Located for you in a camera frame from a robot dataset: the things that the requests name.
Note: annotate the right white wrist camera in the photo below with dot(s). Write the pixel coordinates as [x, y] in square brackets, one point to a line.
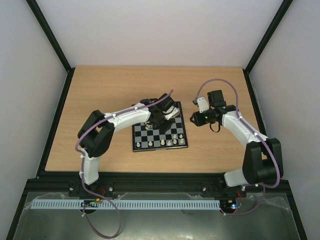
[202, 104]

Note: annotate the right black frame post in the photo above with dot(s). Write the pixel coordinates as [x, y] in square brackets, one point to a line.
[276, 20]

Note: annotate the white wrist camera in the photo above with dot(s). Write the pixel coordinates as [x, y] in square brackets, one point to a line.
[171, 113]
[202, 104]

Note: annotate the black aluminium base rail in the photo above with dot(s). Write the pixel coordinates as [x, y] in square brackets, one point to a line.
[112, 184]

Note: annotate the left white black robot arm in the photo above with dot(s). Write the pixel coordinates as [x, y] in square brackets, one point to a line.
[95, 136]

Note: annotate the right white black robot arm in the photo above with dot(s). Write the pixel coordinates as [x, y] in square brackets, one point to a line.
[262, 162]

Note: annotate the white slotted cable duct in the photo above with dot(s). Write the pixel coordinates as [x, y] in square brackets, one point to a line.
[77, 204]

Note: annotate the black frame post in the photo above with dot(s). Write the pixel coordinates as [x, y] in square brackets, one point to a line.
[41, 19]
[276, 20]

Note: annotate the left black frame post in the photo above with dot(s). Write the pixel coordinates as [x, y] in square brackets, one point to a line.
[41, 19]

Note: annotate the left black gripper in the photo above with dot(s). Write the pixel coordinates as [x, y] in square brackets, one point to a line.
[165, 128]

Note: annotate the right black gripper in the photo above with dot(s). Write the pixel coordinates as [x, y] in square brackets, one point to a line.
[198, 119]

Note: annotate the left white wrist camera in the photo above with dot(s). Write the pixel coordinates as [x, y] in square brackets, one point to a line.
[171, 113]

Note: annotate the black grey chessboard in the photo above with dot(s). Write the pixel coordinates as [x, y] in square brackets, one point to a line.
[175, 137]

